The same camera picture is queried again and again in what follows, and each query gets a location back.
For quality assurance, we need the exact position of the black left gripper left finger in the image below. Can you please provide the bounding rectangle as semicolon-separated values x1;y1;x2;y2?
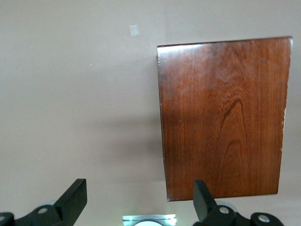
0;178;88;226

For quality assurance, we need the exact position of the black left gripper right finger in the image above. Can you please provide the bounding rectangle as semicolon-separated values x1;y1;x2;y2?
192;179;283;226

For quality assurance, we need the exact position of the dark red wooden cabinet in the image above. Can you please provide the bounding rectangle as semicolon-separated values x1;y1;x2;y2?
156;36;293;202

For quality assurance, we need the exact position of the small clear tape patch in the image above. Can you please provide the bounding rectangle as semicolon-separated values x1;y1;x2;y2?
129;24;140;37

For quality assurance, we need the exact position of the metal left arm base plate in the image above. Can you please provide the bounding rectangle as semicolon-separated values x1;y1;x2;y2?
122;213;178;226

